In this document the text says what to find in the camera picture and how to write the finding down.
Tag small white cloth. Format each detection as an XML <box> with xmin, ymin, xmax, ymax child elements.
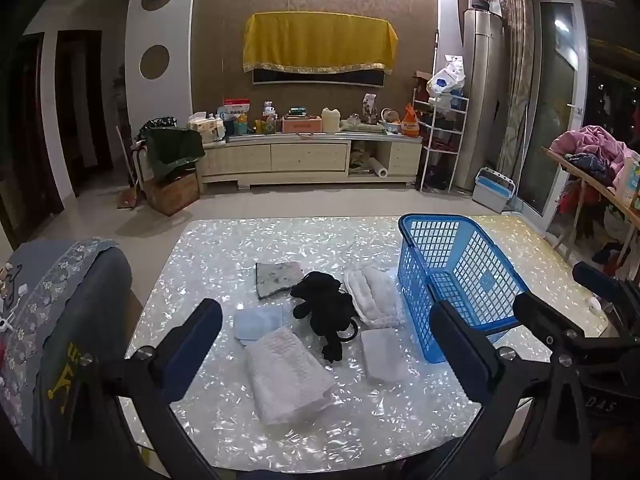
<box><xmin>360</xmin><ymin>327</ymin><xmax>412</xmax><ymax>385</ymax></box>

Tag broom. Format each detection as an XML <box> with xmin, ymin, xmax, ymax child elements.
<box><xmin>116</xmin><ymin>125</ymin><xmax>138</xmax><ymax>209</ymax></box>

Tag white towel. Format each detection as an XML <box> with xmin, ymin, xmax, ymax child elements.
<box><xmin>243</xmin><ymin>326</ymin><xmax>337</xmax><ymax>426</ymax></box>

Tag white metal shelf rack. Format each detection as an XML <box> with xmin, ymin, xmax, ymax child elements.
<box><xmin>412</xmin><ymin>85</ymin><xmax>471</xmax><ymax>193</ymax></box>

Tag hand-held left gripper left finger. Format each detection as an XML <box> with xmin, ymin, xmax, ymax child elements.
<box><xmin>75</xmin><ymin>298</ymin><xmax>224</xmax><ymax>480</ymax></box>

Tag beige television cabinet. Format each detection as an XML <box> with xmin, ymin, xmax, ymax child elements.
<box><xmin>197</xmin><ymin>132</ymin><xmax>425</xmax><ymax>190</ymax></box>

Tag white quilted pad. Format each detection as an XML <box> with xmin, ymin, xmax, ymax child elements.
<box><xmin>343</xmin><ymin>266</ymin><xmax>407</xmax><ymax>329</ymax></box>

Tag glass door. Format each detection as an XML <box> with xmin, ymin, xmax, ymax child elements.
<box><xmin>520</xmin><ymin>0</ymin><xmax>588</xmax><ymax>221</ymax></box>

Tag pink box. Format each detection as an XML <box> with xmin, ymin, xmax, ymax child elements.
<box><xmin>281</xmin><ymin>115</ymin><xmax>323</xmax><ymax>134</ymax></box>

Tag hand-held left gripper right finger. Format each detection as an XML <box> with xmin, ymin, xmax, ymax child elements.
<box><xmin>429</xmin><ymin>301</ymin><xmax>593</xmax><ymax>480</ymax></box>

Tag black cloth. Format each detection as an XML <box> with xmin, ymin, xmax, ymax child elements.
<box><xmin>290</xmin><ymin>271</ymin><xmax>360</xmax><ymax>363</ymax></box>

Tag yellow cloth cover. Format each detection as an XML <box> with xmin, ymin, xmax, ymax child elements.
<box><xmin>243</xmin><ymin>11</ymin><xmax>399</xmax><ymax>75</ymax></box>

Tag light blue cloth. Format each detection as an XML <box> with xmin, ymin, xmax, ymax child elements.
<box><xmin>233</xmin><ymin>305</ymin><xmax>284</xmax><ymax>346</ymax></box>

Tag grey cloth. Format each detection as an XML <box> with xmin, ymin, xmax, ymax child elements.
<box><xmin>255</xmin><ymin>261</ymin><xmax>304</xmax><ymax>302</ymax></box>

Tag chair with embroidered blue cover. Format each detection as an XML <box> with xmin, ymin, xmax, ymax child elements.
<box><xmin>0</xmin><ymin>237</ymin><xmax>133</xmax><ymax>461</ymax></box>

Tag cardboard box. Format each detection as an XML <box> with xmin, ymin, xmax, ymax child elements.
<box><xmin>142</xmin><ymin>172</ymin><xmax>202</xmax><ymax>217</ymax></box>

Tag orange bag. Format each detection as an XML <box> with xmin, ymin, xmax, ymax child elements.
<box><xmin>401</xmin><ymin>104</ymin><xmax>421</xmax><ymax>137</ymax></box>

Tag dark green bag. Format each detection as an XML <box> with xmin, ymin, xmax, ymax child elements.
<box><xmin>140</xmin><ymin>127</ymin><xmax>207</xmax><ymax>181</ymax></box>

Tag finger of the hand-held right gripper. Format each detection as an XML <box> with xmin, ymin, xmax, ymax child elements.
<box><xmin>572</xmin><ymin>261</ymin><xmax>640</xmax><ymax>321</ymax></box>
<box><xmin>513</xmin><ymin>292</ymin><xmax>631</xmax><ymax>361</ymax></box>

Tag wooden rack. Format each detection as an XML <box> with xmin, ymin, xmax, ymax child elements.
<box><xmin>541</xmin><ymin>146</ymin><xmax>640</xmax><ymax>266</ymax></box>

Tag blue and white storage box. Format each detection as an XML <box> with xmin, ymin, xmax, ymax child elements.
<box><xmin>472</xmin><ymin>166</ymin><xmax>516</xmax><ymax>212</ymax></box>

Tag patterned curtain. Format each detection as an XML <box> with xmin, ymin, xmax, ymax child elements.
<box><xmin>495</xmin><ymin>0</ymin><xmax>536</xmax><ymax>201</ymax></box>

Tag white plastic bag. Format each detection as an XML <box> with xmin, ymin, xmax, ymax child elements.
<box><xmin>427</xmin><ymin>55</ymin><xmax>467</xmax><ymax>97</ymax></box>

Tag white tissue pack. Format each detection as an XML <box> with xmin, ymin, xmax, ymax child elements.
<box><xmin>187</xmin><ymin>112</ymin><xmax>226</xmax><ymax>143</ymax></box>

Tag blue plastic basket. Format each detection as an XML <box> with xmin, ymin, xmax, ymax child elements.
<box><xmin>397</xmin><ymin>213</ymin><xmax>532</xmax><ymax>365</ymax></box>

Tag black television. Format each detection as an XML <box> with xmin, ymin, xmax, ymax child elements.
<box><xmin>251</xmin><ymin>67</ymin><xmax>388</xmax><ymax>87</ymax></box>

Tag standing air conditioner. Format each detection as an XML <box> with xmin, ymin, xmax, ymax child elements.
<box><xmin>462</xmin><ymin>8</ymin><xmax>506</xmax><ymax>193</ymax></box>

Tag pink clothes pile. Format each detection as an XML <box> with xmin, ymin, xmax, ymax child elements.
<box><xmin>550</xmin><ymin>125</ymin><xmax>640</xmax><ymax>186</ymax></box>

